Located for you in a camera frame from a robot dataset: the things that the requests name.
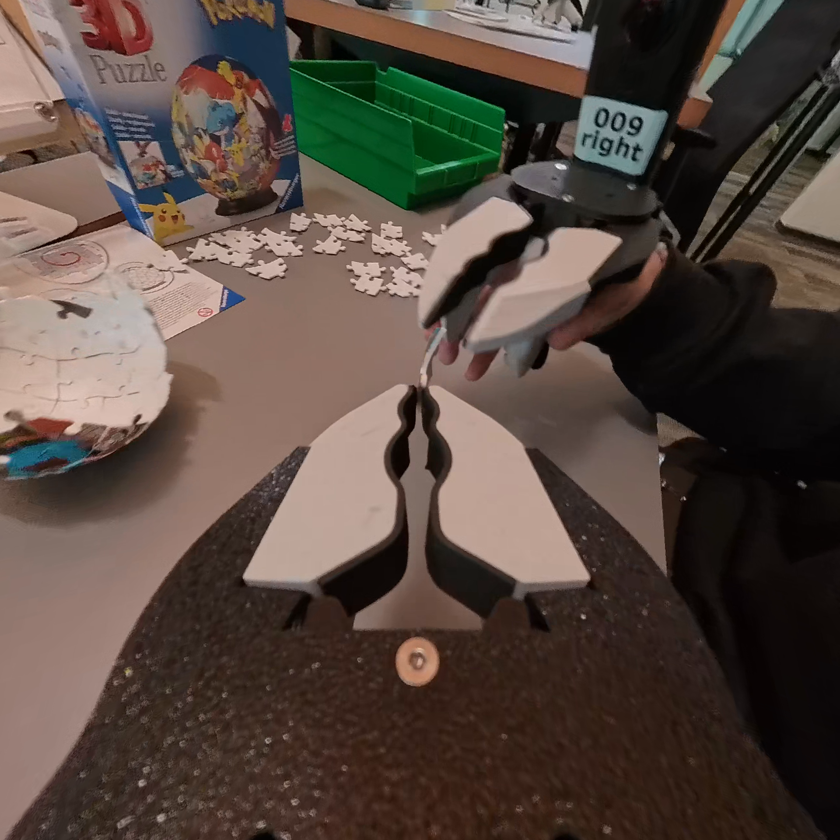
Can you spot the white printed leaflet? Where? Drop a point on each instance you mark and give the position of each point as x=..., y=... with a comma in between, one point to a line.
x=177, y=295

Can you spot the blue puzzle box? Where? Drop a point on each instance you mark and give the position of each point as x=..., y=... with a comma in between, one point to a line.
x=184, y=118

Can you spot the partly built puzzle ball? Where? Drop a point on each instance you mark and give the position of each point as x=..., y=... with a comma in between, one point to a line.
x=79, y=380

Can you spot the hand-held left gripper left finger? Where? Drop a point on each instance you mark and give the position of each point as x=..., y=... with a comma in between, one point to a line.
x=328, y=512

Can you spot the wooden table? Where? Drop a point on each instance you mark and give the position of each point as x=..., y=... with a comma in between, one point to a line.
x=459, y=46

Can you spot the scattered loose puzzle pieces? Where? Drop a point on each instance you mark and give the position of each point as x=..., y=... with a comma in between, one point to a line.
x=328, y=249

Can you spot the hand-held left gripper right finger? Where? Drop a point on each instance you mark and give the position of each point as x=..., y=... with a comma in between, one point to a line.
x=512, y=518

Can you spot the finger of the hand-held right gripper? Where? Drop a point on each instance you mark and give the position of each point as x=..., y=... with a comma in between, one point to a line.
x=466, y=249
x=551, y=289

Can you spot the person's right hand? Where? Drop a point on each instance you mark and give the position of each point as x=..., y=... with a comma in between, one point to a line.
x=590, y=321

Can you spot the white clamp bar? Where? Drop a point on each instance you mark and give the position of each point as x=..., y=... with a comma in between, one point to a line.
x=26, y=85

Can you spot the white tray with clear clips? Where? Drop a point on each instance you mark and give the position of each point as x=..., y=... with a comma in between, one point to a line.
x=33, y=223

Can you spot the black tripod stand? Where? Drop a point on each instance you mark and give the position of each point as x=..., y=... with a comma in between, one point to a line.
x=768, y=170

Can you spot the person's right forearm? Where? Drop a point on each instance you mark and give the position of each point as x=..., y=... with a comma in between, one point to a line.
x=722, y=354

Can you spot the white puzzle piece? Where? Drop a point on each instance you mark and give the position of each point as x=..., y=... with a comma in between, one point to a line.
x=432, y=358

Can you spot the green plastic bin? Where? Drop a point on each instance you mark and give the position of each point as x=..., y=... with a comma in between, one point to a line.
x=394, y=138

